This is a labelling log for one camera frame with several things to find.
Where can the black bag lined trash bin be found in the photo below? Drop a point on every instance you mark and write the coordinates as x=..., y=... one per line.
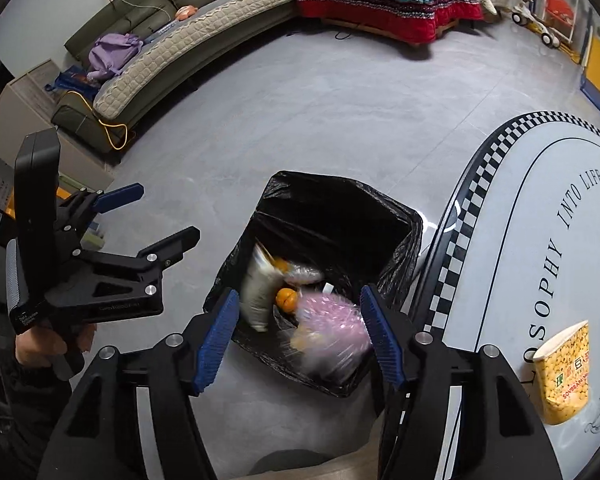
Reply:
x=330, y=210

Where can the white quilted roll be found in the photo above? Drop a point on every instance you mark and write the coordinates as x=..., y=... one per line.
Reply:
x=495, y=0

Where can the clear bag of pink shreds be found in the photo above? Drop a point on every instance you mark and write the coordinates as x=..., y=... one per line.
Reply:
x=335, y=332

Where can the pink plush toy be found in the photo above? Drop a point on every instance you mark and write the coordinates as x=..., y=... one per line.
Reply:
x=186, y=11

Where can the grey side cabinet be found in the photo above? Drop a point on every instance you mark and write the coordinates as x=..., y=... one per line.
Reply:
x=35, y=110

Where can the patterned red blue blanket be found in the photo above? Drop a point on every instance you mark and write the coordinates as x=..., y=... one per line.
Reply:
x=390, y=0

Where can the toy swing with red seat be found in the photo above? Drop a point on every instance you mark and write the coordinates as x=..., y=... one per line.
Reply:
x=562, y=10

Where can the white snack packet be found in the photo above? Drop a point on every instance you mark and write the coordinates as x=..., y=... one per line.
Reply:
x=257, y=290

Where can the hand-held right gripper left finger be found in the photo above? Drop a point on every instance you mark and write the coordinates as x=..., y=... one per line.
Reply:
x=215, y=340

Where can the white toy car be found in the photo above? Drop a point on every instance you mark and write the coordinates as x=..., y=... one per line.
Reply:
x=535, y=22

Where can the orange fruit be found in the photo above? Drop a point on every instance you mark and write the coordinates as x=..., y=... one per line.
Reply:
x=286, y=300

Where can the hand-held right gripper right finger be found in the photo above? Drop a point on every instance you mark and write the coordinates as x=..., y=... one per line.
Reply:
x=382, y=340

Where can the beige quilted sofa cover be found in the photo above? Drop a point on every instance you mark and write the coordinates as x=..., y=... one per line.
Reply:
x=180, y=55

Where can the yellow corn print paper cup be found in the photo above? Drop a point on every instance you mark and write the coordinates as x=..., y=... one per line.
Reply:
x=565, y=375

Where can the purple backpack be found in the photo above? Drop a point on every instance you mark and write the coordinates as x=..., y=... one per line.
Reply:
x=112, y=55

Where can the blue tote bag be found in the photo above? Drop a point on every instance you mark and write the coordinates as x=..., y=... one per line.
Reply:
x=72, y=80

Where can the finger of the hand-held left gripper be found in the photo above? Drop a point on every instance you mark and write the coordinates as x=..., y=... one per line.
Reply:
x=122, y=195
x=175, y=245

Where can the crumpled clear plastic bag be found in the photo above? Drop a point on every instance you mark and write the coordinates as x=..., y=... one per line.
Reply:
x=305, y=274

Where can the person's left hand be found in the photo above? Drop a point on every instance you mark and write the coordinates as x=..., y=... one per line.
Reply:
x=35, y=351

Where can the person's left forearm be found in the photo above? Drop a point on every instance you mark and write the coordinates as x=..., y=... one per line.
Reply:
x=20, y=415

